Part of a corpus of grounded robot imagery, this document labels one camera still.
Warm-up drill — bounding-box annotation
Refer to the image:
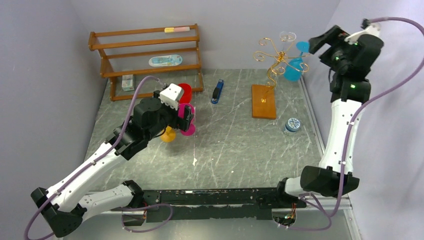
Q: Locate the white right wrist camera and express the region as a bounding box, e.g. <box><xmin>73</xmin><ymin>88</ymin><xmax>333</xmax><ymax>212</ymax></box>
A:
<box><xmin>344</xmin><ymin>23</ymin><xmax>381</xmax><ymax>45</ymax></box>

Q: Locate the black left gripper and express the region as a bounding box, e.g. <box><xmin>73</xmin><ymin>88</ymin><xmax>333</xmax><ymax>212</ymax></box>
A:
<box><xmin>146</xmin><ymin>91</ymin><xmax>194</xmax><ymax>142</ymax></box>

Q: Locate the red plastic wine glass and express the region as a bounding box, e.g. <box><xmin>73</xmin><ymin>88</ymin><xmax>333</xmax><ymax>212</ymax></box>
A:
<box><xmin>178</xmin><ymin>83</ymin><xmax>193</xmax><ymax>104</ymax></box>

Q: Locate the blue white oval package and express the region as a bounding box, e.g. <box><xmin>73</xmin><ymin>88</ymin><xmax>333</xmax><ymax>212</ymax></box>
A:
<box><xmin>148</xmin><ymin>54</ymin><xmax>183</xmax><ymax>67</ymax></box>

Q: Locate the pink plastic wine glass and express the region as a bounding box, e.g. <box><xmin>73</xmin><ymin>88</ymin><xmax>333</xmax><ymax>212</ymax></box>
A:
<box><xmin>177</xmin><ymin>103</ymin><xmax>196</xmax><ymax>137</ymax></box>

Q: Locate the blue stapler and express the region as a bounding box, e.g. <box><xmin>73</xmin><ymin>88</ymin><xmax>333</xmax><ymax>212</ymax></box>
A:
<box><xmin>211</xmin><ymin>79</ymin><xmax>224</xmax><ymax>104</ymax></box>

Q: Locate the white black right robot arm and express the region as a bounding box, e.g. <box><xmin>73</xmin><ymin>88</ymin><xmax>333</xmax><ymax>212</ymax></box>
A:
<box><xmin>274</xmin><ymin>23</ymin><xmax>384</xmax><ymax>208</ymax></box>

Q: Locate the blue hanging wine glass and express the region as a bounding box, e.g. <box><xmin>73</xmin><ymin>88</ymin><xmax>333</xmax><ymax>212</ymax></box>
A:
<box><xmin>283</xmin><ymin>41</ymin><xmax>310</xmax><ymax>82</ymax></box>

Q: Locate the yellow pink eraser bar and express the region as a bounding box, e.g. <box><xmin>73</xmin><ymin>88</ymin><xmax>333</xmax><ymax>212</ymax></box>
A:
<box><xmin>164</xmin><ymin>26</ymin><xmax>191</xmax><ymax>33</ymax></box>

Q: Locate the clear wine glass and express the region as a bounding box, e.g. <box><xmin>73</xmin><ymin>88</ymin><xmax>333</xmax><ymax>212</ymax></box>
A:
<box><xmin>279</xmin><ymin>31</ymin><xmax>297</xmax><ymax>56</ymax></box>

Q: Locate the small teal white box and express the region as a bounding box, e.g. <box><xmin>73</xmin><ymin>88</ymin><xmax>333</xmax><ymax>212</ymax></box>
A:
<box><xmin>121</xmin><ymin>74</ymin><xmax>135</xmax><ymax>92</ymax></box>

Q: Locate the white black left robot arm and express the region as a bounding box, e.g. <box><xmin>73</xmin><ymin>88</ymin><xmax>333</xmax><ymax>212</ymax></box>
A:
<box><xmin>31</xmin><ymin>97</ymin><xmax>195</xmax><ymax>238</ymax></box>

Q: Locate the yellow plastic wine glass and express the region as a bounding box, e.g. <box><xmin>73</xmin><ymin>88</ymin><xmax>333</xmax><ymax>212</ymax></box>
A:
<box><xmin>160</xmin><ymin>126</ymin><xmax>176</xmax><ymax>143</ymax></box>

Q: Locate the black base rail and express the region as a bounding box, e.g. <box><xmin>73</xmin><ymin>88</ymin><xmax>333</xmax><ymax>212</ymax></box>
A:
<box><xmin>121</xmin><ymin>187</ymin><xmax>306</xmax><ymax>223</ymax></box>

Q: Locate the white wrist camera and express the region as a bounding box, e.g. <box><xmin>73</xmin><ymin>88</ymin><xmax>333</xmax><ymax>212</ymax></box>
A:
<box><xmin>159</xmin><ymin>83</ymin><xmax>184</xmax><ymax>110</ymax></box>
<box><xmin>344</xmin><ymin>23</ymin><xmax>381</xmax><ymax>45</ymax></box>

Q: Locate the gold wire wine glass rack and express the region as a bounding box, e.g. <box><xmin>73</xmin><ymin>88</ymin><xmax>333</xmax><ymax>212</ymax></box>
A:
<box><xmin>251</xmin><ymin>37</ymin><xmax>300</xmax><ymax>120</ymax></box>

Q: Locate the wooden shelf rack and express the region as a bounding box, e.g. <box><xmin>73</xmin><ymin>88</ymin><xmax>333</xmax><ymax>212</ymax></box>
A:
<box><xmin>88</xmin><ymin>23</ymin><xmax>204</xmax><ymax>102</ymax></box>

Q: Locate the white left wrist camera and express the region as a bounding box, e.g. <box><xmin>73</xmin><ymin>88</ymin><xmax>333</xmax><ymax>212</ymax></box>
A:
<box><xmin>159</xmin><ymin>83</ymin><xmax>184</xmax><ymax>110</ymax></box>

